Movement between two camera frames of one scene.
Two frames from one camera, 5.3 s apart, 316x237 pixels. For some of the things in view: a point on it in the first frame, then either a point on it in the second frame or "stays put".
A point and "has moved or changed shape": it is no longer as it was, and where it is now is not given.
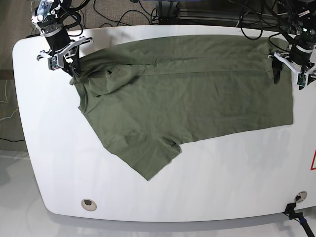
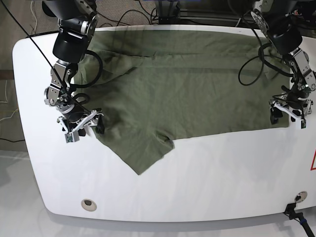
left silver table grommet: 89,205 stays put
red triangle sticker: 312,168 stays put
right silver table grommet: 300,196 stays put
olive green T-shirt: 142,92 has moved or changed shape
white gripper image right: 301,79 to 296,113
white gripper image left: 75,66 to 90,120
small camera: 52,63 to 72,137
